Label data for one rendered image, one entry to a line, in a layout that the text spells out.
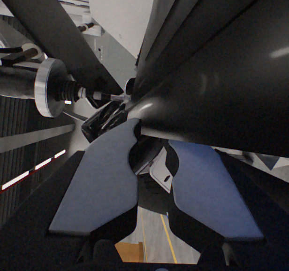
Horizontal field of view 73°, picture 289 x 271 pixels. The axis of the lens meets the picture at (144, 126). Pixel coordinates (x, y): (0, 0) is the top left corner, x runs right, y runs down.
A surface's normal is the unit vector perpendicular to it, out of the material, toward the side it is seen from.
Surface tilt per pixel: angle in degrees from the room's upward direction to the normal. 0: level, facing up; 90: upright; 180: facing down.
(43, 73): 90
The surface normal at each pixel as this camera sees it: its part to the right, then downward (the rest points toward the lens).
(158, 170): -0.52, -0.04
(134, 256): 0.08, 0.05
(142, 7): -0.71, 0.62
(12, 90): -0.01, 0.60
